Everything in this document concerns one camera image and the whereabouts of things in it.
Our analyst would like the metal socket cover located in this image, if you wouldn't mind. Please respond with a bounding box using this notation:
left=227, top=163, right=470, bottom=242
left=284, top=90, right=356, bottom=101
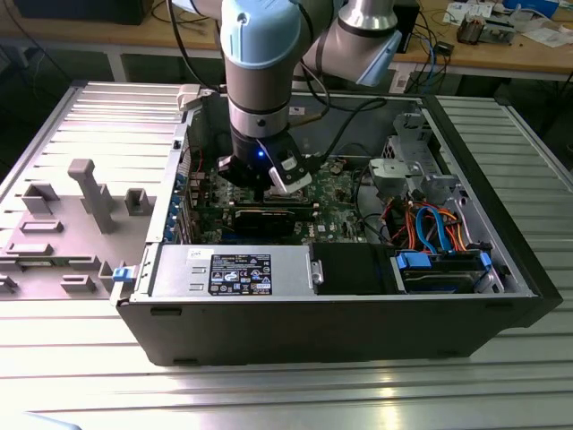
left=263, top=184, right=311, bottom=203

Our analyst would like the black RAM stick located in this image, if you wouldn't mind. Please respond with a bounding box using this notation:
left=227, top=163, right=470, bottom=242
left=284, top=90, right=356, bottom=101
left=233, top=199, right=317, bottom=215

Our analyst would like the black graphics card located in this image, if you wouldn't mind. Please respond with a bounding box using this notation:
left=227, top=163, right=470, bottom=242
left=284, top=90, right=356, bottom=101
left=232, top=207, right=297, bottom=239

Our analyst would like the beige case latch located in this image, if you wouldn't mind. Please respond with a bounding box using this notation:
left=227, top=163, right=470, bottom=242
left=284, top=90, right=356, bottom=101
left=176, top=83, right=203, bottom=113

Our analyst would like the green motherboard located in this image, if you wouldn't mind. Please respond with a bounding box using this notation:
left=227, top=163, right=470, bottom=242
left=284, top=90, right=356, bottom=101
left=185, top=151, right=384, bottom=246

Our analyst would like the silver power supply unit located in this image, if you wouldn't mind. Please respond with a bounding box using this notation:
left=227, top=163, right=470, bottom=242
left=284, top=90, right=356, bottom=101
left=150, top=244, right=324, bottom=300

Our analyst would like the grey parts rack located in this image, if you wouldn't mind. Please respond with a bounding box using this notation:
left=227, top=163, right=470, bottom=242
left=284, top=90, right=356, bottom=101
left=0, top=157, right=158, bottom=302

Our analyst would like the silver metal drive cage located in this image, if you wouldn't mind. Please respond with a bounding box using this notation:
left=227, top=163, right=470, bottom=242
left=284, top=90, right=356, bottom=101
left=367, top=110, right=471, bottom=211

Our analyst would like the black PC case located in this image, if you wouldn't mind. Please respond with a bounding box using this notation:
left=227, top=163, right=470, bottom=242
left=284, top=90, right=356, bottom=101
left=109, top=82, right=564, bottom=369

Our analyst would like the wooden desk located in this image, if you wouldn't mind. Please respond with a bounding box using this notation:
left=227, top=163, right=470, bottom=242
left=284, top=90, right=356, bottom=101
left=0, top=0, right=573, bottom=84

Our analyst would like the black tower box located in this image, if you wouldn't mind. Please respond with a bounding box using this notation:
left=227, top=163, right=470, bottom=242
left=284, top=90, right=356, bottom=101
left=396, top=0, right=423, bottom=55

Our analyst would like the hard disk in blue carrier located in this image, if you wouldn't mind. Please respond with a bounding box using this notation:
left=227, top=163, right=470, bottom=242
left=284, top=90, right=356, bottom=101
left=392, top=250, right=494, bottom=296

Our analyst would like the black equipment case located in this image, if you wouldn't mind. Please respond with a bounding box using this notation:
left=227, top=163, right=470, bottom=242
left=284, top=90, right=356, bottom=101
left=13, top=0, right=145, bottom=26

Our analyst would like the metal heat sink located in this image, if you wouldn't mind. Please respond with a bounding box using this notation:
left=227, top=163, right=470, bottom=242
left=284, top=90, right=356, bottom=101
left=456, top=13, right=487, bottom=46

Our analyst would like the white printed paper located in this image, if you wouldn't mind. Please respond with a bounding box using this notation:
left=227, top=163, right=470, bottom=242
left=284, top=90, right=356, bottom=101
left=442, top=0, right=496, bottom=23
left=521, top=24, right=573, bottom=49

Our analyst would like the grey metal device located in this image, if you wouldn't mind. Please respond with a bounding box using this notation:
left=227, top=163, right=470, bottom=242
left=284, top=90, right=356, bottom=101
left=481, top=15, right=516, bottom=46

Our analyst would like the blue plastic box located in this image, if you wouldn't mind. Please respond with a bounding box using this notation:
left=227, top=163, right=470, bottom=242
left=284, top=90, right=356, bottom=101
left=500, top=0, right=560, bottom=19

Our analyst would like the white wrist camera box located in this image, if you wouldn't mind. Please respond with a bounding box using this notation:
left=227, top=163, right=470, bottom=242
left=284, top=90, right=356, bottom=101
left=267, top=150, right=313, bottom=194

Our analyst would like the blue data wire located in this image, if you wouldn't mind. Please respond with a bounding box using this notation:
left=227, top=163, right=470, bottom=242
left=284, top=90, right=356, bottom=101
left=414, top=204, right=454, bottom=255

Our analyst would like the orange wire bundle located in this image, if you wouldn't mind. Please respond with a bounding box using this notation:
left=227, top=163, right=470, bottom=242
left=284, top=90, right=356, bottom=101
left=384, top=199, right=469, bottom=252

